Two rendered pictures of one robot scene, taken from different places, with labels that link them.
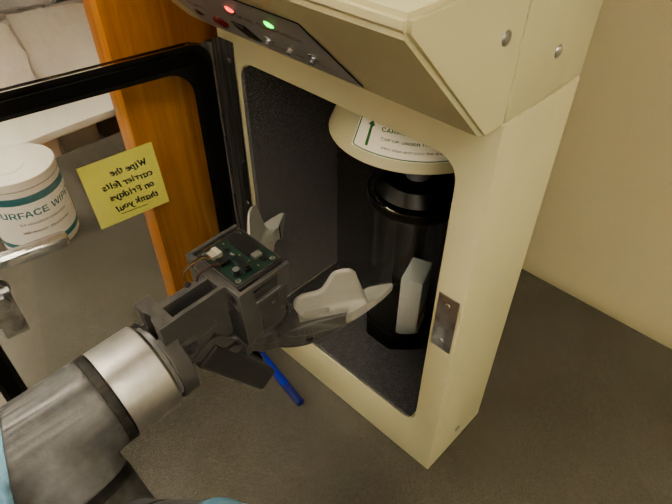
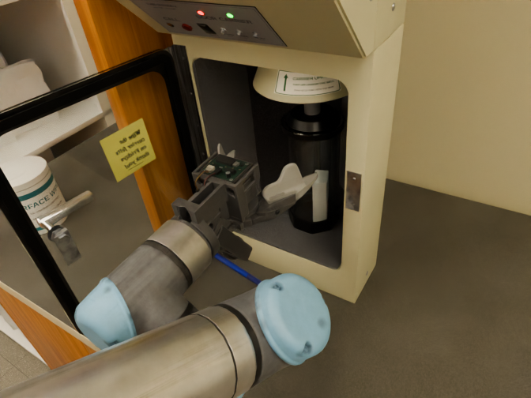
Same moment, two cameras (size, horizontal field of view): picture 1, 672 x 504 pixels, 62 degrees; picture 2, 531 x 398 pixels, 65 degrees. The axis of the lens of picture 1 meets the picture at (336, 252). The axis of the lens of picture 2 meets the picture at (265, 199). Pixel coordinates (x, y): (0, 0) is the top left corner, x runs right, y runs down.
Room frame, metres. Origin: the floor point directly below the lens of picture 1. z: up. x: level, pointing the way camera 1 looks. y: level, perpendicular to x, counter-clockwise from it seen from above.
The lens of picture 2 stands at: (-0.12, 0.10, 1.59)
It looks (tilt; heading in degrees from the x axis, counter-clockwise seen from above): 39 degrees down; 352
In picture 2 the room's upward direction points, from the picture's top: 6 degrees counter-clockwise
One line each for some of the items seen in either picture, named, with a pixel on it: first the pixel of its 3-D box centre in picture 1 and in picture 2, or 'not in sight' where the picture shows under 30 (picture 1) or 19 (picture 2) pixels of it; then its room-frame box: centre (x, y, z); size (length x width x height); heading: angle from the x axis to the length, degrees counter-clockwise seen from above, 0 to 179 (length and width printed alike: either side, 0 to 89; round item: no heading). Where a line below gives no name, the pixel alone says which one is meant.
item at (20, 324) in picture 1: (7, 312); (65, 245); (0.37, 0.33, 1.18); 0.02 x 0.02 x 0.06; 36
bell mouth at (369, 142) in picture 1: (419, 100); (307, 61); (0.50, -0.08, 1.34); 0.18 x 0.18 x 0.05
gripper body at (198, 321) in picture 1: (218, 311); (218, 205); (0.32, 0.10, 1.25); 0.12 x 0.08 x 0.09; 136
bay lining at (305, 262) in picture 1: (405, 206); (305, 137); (0.53, -0.08, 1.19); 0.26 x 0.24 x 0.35; 46
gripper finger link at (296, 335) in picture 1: (295, 320); (264, 204); (0.33, 0.04, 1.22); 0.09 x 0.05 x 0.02; 100
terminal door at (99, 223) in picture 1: (107, 255); (122, 200); (0.45, 0.25, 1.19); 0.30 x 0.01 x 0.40; 126
